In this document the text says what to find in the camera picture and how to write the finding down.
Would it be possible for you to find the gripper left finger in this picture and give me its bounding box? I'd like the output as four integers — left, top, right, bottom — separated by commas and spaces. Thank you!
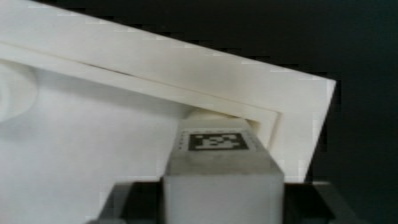
87, 181, 163, 224

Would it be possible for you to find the white U-shaped fence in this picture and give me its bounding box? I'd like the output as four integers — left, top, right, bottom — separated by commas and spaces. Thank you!
0, 0, 335, 183

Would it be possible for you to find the white table leg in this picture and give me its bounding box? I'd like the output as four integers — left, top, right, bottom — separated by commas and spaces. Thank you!
163, 110, 284, 224

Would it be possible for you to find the white square table top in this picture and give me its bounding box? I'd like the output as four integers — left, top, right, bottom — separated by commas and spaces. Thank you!
0, 58, 193, 224

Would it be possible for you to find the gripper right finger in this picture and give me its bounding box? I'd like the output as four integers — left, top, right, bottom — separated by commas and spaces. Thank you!
282, 182, 362, 224

